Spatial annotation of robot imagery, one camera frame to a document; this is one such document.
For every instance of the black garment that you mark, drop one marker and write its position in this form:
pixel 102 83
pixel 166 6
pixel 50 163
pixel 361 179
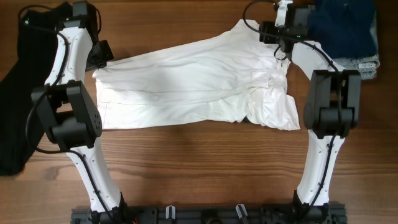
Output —
pixel 36 50

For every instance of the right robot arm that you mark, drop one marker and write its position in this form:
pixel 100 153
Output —
pixel 331 111

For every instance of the blue folded shirt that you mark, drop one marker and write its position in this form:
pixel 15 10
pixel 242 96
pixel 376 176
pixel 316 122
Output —
pixel 342 27

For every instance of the white t-shirt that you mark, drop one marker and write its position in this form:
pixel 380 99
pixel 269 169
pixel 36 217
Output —
pixel 229 78

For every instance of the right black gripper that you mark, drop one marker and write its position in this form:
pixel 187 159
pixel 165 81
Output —
pixel 266 28

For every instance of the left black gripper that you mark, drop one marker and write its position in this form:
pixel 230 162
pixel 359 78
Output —
pixel 107 55

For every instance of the folded light denim jeans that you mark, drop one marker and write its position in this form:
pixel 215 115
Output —
pixel 366 66

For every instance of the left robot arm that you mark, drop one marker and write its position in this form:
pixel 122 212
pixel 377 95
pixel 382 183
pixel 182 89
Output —
pixel 71 120

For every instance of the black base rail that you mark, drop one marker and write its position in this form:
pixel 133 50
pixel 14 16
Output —
pixel 277 213

